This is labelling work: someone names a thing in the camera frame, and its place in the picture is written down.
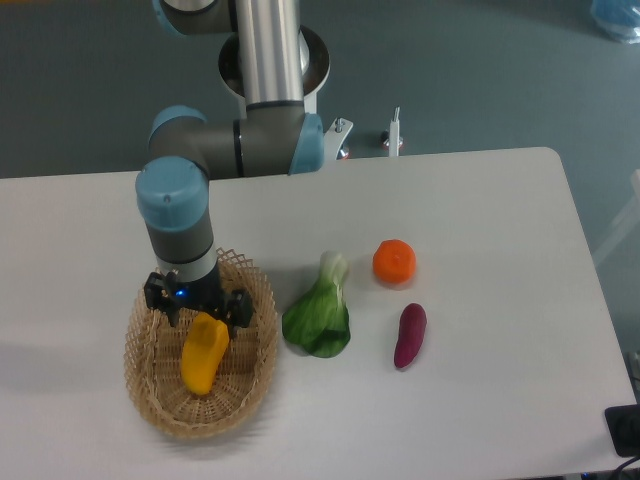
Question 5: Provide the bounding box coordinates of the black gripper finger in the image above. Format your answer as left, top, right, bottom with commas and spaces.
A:
143, 272, 181, 327
218, 289, 254, 338

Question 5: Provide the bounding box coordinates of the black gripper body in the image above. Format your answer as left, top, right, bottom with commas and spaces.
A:
175, 265, 225, 318

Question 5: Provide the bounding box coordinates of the yellow mango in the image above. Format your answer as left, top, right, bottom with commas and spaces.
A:
180, 313, 230, 396

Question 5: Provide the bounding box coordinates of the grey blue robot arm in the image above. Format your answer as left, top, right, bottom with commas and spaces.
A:
135, 1, 324, 331

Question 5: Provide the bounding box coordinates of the woven wicker basket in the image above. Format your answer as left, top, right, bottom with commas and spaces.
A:
124, 248, 279, 440

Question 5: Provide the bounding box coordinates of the green bok choy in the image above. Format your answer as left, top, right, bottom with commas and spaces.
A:
282, 251, 351, 359

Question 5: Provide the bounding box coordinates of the orange tangerine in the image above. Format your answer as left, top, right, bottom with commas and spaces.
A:
372, 239, 417, 284

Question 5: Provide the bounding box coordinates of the purple sweet potato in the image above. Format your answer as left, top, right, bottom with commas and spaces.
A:
394, 303, 428, 369

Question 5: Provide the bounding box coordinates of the black device at edge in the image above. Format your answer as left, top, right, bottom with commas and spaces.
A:
604, 404, 639, 457

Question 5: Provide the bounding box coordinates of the blue plastic bag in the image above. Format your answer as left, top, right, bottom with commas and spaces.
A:
590, 0, 639, 45

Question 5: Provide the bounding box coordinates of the white robot stand frame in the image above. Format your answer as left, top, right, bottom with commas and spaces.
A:
217, 24, 407, 162

